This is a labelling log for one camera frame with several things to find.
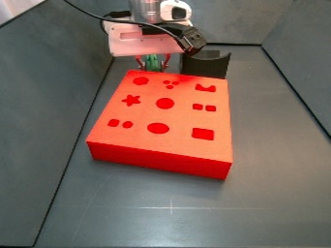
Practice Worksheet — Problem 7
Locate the black curved fixture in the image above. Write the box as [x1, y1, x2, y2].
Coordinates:
[180, 49, 231, 79]

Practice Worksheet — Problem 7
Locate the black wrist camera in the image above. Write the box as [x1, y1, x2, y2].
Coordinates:
[143, 23, 207, 56]

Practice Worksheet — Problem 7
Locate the red shape sorting block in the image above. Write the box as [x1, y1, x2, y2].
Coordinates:
[87, 71, 232, 179]

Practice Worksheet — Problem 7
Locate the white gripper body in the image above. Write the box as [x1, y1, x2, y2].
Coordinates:
[103, 21, 183, 57]

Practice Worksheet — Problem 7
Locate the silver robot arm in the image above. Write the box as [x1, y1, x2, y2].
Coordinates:
[102, 0, 191, 72]

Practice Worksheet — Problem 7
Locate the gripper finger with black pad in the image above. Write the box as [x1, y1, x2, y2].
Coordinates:
[135, 55, 146, 69]

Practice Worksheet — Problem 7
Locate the gripper finger with red bracket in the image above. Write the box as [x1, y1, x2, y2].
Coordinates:
[160, 53, 171, 72]

